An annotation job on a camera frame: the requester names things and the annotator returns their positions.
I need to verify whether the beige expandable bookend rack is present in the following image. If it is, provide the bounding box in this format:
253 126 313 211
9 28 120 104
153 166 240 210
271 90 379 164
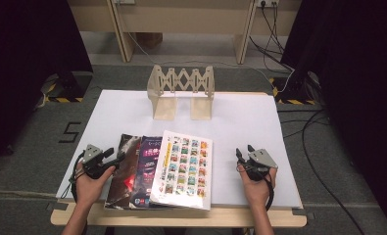
146 64 216 121

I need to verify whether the white wall socket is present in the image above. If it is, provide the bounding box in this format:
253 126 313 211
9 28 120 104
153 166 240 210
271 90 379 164
256 0 280 8

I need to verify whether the left hand-held gripper cable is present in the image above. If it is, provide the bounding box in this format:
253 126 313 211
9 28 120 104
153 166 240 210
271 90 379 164
68 151 86 204

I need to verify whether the purple magazine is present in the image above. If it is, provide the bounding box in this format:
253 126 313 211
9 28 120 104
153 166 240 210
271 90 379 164
128 135 165 210

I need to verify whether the black magazine with red print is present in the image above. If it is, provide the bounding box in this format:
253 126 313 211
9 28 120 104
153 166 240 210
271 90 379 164
104 132 142 210

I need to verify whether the black curtain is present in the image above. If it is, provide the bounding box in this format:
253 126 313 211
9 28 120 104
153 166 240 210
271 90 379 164
280 0 387 229
0 0 94 170

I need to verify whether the hand-held gripper cable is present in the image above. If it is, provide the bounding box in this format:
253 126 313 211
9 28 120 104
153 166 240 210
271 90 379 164
263 172 275 212
68 151 86 204

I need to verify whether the black power cable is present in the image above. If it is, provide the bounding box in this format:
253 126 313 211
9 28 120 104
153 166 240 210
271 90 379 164
249 3 295 71

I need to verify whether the person's right hand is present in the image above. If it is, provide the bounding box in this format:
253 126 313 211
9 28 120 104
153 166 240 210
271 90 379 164
237 163 278 210

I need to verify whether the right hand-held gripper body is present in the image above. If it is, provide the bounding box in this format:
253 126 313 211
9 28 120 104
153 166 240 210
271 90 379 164
243 148 279 182

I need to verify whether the white table board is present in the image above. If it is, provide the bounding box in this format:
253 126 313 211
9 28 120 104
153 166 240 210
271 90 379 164
55 89 303 210

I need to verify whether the thick white book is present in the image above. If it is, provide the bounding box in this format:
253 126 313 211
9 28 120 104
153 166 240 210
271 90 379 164
149 130 214 212

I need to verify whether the long black floor cable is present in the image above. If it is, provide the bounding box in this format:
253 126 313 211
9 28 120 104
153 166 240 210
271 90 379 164
277 109 366 235

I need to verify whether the black stand base, striped tape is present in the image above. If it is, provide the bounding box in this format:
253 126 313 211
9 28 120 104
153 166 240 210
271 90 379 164
42 70 94 104
268 72 322 106

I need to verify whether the beige wooden desk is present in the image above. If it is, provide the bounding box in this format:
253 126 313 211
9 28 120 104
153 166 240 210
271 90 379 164
67 0 303 65

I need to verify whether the person's left hand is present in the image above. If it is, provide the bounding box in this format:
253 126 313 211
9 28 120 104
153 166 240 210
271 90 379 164
74 161 117 209

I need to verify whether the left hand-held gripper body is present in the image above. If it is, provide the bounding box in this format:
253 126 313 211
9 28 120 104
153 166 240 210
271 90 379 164
79 144 113 180

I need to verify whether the right hand-held gripper cable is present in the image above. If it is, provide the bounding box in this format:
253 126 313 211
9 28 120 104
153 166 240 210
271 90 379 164
263 172 275 212

